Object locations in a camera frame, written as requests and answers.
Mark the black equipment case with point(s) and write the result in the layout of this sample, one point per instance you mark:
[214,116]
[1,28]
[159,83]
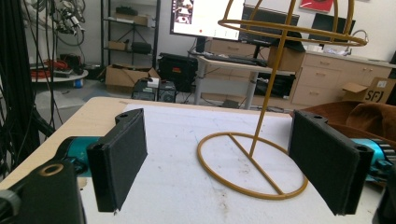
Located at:
[177,71]

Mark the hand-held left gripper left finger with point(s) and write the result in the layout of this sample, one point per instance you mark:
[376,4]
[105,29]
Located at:
[118,161]

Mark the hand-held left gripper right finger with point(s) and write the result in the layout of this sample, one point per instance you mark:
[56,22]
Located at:
[327,161]

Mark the red picture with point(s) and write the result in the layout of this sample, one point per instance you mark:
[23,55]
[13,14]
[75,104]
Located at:
[317,5]

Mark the open brown cardboard box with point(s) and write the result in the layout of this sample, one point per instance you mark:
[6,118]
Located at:
[124,76]

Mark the beige drawer cabinet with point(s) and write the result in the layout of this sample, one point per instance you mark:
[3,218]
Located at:
[330,77]

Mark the brown felt hat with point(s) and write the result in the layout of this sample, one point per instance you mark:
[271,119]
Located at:
[361,119]

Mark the black computer monitor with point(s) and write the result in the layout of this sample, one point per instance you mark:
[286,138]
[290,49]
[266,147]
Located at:
[267,25]

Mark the black metal shelf rack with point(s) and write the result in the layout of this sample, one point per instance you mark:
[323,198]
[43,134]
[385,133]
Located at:
[130,31]

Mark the small black monitor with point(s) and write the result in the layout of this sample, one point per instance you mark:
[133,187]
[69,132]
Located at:
[331,26]

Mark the grey standing desk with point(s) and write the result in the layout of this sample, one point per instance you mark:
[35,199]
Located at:
[230,77]

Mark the round white table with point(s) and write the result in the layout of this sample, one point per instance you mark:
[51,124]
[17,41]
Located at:
[59,76]

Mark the computer monitor with white screen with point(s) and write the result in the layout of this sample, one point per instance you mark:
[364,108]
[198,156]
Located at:
[207,17]

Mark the black computer tower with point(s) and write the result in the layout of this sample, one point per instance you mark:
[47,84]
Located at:
[154,90]

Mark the black keyboard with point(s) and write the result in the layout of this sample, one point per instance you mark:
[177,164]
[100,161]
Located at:
[236,59]

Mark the printed cardboard box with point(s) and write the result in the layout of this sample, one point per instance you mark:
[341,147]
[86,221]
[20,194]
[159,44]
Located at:
[372,90]

